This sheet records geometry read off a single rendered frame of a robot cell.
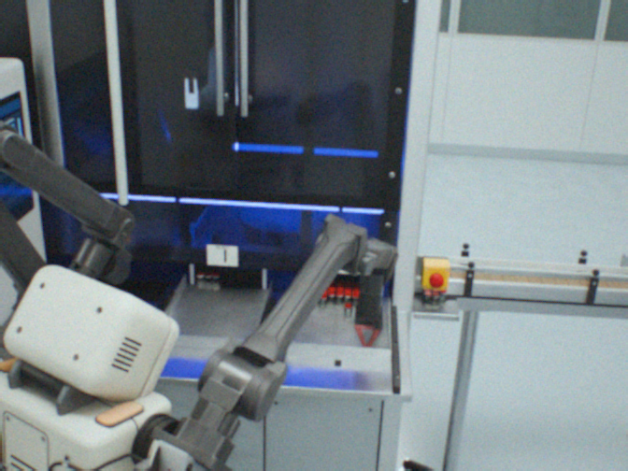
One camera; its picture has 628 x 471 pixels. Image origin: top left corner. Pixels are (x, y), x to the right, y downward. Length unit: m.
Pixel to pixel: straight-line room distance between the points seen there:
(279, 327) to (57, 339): 0.33
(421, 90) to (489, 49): 4.72
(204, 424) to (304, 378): 0.75
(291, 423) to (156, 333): 1.26
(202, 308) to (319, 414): 0.50
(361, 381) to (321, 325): 0.27
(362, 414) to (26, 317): 1.34
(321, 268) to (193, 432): 0.36
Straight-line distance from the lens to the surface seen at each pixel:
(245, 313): 2.06
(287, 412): 2.31
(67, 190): 1.29
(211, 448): 1.07
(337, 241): 1.30
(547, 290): 2.25
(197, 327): 2.00
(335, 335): 1.96
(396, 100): 1.90
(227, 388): 1.10
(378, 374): 1.83
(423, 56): 1.87
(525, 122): 6.78
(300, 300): 1.21
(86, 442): 1.07
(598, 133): 6.95
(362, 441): 2.36
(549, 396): 3.47
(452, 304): 2.18
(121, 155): 1.96
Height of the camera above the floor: 1.89
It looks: 24 degrees down
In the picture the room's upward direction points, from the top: 2 degrees clockwise
